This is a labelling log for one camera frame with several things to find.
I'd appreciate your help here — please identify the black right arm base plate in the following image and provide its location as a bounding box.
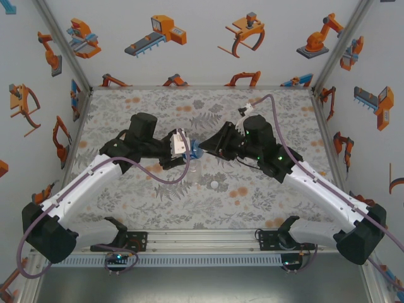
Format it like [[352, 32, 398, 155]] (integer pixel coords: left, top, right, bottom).
[[258, 229, 316, 252]]

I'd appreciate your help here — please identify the aluminium frame post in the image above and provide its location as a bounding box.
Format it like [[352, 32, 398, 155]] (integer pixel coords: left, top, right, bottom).
[[311, 0, 376, 95], [31, 0, 95, 94]]

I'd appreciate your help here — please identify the blue label plastic bottle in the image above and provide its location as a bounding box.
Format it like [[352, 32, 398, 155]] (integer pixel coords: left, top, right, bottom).
[[188, 140, 206, 160]]

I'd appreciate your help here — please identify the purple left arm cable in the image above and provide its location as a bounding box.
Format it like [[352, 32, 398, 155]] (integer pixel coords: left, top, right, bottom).
[[18, 128, 193, 279]]

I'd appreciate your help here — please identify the aluminium table end rail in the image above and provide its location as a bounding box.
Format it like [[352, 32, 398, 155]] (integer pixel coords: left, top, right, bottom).
[[90, 85, 315, 92]]

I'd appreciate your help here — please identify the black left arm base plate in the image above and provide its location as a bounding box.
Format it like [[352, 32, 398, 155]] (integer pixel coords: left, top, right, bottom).
[[90, 231, 148, 253]]

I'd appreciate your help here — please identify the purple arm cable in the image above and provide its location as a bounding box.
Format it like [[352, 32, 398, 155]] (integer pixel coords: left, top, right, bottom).
[[18, 128, 193, 279], [247, 93, 404, 278]]

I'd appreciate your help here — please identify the aluminium table side rail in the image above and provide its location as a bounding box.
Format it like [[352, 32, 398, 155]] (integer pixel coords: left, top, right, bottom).
[[47, 88, 95, 230], [309, 88, 360, 228]]

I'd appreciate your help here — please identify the aluminium frame mounting rail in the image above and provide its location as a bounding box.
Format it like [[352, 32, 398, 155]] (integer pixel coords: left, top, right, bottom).
[[30, 229, 375, 255]]

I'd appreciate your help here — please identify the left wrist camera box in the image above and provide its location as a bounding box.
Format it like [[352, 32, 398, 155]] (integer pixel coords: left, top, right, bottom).
[[169, 128, 191, 159]]

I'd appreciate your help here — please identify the white slotted cable duct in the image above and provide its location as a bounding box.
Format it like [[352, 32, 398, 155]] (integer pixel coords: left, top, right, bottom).
[[50, 254, 283, 268]]

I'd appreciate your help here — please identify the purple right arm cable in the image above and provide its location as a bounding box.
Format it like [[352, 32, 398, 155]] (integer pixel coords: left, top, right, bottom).
[[247, 93, 404, 278]]

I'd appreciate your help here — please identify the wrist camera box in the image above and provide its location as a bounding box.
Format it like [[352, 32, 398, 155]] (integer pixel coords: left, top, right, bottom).
[[169, 128, 191, 159], [235, 103, 256, 132]]

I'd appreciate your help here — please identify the grey floral tablecloth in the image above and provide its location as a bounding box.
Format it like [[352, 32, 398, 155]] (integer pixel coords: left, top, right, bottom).
[[52, 88, 351, 230]]

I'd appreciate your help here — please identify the aluminium frame leg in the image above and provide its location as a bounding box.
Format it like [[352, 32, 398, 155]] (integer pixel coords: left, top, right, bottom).
[[17, 253, 44, 303], [359, 258, 391, 303]]

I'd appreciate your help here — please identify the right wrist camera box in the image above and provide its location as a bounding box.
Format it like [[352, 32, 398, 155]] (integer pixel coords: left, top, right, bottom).
[[235, 103, 256, 132]]

